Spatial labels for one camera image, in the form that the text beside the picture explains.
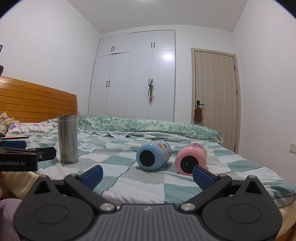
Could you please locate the blue cartoon sticker cup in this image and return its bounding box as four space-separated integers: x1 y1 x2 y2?
136 141 171 172

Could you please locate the pink cup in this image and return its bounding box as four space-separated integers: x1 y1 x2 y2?
175 143 207 176

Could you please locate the tall stainless steel cup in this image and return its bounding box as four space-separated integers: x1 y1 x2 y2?
58 115 79 164

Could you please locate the white floral pillow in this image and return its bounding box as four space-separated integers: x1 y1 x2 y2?
7 118 58 134

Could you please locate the checkered green bed sheet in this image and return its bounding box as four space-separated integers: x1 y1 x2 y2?
1 132 295 207

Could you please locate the orange wooden headboard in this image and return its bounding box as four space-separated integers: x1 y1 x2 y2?
0 76 78 123

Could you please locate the green floral folded quilt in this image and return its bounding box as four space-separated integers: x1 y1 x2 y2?
77 115 223 144

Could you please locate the light wooden door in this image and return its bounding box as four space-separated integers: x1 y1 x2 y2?
191 48 241 153

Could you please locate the green hanging ornament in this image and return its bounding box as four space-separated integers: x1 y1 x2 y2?
147 79 154 105

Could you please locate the white wardrobe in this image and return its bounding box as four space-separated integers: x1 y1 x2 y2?
88 30 176 121

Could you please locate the brown plush toy on handle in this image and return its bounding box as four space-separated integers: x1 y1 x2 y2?
194 107 203 125

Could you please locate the black door handle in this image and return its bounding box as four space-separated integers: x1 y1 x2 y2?
196 100 205 108

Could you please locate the white wall socket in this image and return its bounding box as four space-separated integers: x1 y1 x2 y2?
290 143 296 154

